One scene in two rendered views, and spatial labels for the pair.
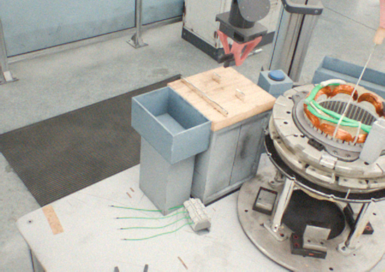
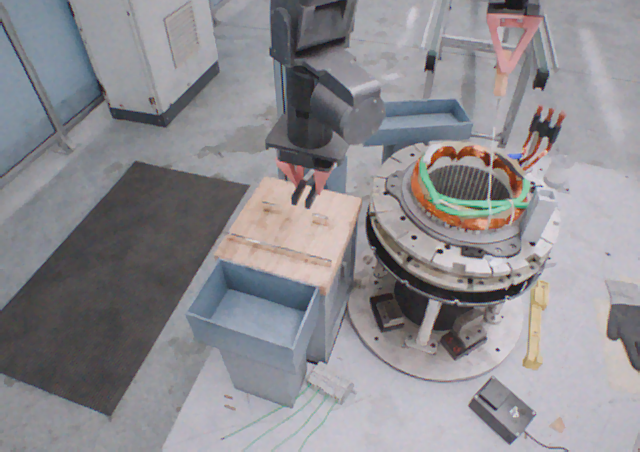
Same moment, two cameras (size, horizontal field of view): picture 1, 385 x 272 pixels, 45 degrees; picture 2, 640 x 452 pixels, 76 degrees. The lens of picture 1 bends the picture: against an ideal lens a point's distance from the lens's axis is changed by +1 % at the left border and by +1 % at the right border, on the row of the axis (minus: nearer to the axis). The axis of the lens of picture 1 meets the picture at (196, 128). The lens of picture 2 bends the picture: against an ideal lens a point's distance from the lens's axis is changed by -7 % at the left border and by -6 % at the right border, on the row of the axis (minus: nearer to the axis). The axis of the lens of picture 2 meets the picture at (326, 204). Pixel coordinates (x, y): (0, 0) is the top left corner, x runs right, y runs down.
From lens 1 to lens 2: 0.54 m
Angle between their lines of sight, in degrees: 23
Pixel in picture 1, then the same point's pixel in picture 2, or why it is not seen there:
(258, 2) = (369, 110)
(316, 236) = (471, 327)
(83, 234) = not seen: outside the picture
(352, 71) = (392, 111)
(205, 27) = (136, 98)
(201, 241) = (356, 412)
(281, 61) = not seen: hidden behind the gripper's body
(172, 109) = (237, 283)
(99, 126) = (84, 269)
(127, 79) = (81, 196)
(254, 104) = (345, 222)
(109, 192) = (204, 420)
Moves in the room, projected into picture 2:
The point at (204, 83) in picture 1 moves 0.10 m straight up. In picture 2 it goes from (261, 225) to (254, 180)
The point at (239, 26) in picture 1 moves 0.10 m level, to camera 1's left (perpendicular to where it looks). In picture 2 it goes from (316, 146) to (240, 173)
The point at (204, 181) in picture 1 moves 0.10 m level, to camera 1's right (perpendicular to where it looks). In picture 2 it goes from (323, 344) to (370, 320)
